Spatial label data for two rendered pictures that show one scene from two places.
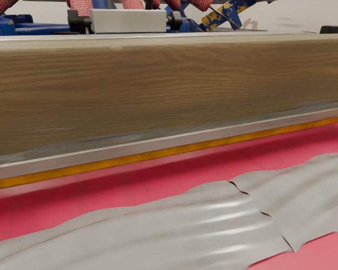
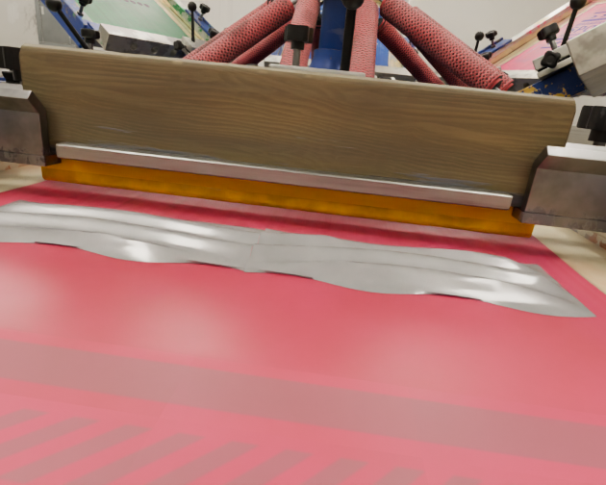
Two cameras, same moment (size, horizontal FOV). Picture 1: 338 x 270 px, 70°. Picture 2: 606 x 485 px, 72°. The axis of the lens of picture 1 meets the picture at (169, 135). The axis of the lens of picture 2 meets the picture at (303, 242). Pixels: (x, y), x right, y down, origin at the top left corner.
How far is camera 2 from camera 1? 20 cm
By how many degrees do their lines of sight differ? 25
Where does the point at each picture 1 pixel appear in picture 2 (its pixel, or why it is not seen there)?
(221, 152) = (303, 218)
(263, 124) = (339, 180)
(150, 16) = not seen: hidden behind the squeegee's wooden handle
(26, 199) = (85, 195)
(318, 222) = (300, 264)
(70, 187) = (124, 199)
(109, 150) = (151, 158)
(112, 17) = not seen: hidden behind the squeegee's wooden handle
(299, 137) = (434, 236)
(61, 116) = (123, 117)
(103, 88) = (161, 99)
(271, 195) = (288, 242)
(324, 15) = not seen: outside the picture
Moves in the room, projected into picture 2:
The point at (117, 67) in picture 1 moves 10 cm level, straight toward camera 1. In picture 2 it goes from (175, 80) to (61, 68)
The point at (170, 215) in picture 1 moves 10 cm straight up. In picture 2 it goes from (168, 220) to (165, 46)
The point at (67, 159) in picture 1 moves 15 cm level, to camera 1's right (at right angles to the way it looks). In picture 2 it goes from (114, 156) to (301, 196)
